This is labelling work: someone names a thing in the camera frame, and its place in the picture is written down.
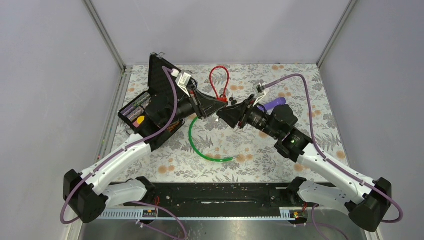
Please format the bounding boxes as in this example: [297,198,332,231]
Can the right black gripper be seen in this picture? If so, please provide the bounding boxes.
[216,94,282,140]

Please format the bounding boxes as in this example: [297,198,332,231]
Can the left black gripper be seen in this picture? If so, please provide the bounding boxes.
[161,84,227,128]

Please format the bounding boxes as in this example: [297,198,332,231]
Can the black keys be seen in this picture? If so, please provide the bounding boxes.
[228,97,237,106]

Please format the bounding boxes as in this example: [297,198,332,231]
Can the orange black padlock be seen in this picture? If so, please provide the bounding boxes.
[218,96,228,103]

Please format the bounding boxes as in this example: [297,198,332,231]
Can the red cable with plug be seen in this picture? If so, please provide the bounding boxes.
[209,65,231,103]

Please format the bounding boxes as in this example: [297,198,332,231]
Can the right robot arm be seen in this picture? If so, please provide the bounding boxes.
[217,97,392,232]

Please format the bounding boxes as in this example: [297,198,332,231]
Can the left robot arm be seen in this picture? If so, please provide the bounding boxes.
[59,88,228,225]

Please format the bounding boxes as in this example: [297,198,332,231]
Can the black poker chip case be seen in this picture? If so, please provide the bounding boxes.
[117,53,195,137]

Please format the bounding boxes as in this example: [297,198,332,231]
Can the yellow round chip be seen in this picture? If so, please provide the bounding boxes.
[133,115,145,127]

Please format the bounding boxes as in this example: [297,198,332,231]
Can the green cable lock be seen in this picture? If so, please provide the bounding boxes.
[188,117,237,163]

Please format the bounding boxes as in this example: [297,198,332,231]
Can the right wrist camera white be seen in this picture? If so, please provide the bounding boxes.
[253,82,269,106]

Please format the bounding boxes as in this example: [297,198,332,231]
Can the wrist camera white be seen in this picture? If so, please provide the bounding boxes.
[253,82,269,106]
[171,68,192,96]

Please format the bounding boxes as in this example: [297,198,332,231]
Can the purple cylindrical handle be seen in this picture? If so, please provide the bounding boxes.
[257,97,286,113]

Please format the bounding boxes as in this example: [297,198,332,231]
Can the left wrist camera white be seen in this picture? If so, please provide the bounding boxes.
[171,68,192,96]

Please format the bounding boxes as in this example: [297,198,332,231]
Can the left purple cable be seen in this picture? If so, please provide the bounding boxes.
[59,66,188,240]

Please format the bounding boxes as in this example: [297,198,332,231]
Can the purple cable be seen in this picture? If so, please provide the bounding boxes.
[59,66,188,240]
[263,73,404,240]

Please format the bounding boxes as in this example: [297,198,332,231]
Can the black mounting base plate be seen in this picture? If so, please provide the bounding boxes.
[112,181,355,219]

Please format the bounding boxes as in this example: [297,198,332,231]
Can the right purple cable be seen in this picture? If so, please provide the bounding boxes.
[263,73,404,240]

